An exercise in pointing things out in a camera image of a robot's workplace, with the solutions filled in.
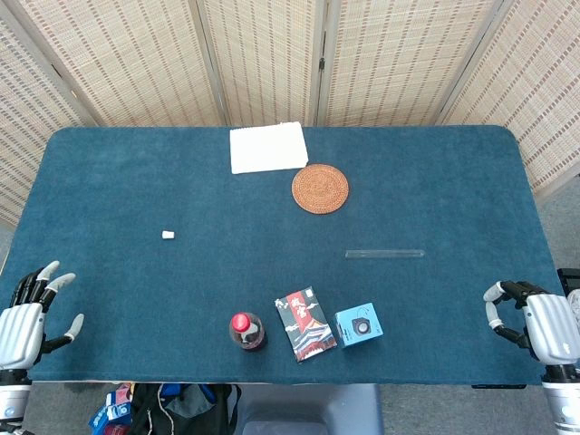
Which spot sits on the dark blue table cloth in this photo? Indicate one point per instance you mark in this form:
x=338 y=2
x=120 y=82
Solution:
x=181 y=290

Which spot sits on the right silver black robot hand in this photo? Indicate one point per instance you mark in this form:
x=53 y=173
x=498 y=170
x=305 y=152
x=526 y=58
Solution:
x=553 y=326

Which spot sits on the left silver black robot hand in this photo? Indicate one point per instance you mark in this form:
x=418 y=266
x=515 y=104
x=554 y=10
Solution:
x=20 y=326

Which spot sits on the light blue speaker box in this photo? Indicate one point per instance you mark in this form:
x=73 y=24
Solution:
x=359 y=325

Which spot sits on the cola bottle with red cap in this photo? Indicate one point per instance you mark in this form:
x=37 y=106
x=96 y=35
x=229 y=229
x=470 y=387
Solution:
x=247 y=333

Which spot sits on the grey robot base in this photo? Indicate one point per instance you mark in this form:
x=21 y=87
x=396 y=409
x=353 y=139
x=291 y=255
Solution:
x=312 y=408

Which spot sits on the clear glass test tube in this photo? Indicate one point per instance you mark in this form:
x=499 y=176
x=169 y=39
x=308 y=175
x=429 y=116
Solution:
x=385 y=254

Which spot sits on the white folded cloth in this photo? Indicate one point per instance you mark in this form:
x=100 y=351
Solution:
x=268 y=147

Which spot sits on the small white cap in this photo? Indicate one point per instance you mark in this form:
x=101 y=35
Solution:
x=168 y=234

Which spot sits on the black backpack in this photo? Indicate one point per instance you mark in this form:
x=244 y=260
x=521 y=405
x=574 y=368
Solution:
x=190 y=412

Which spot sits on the bamboo folding screen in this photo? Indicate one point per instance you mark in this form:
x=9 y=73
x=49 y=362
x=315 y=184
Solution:
x=136 y=59

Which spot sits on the blue white packages pile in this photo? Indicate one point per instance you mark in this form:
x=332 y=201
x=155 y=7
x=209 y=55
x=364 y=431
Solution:
x=111 y=414

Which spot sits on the round woven brown coaster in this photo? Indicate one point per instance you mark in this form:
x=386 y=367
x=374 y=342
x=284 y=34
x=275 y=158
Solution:
x=321 y=188

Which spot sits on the black red card box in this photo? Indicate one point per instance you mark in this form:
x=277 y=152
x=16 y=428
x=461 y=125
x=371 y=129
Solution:
x=306 y=324

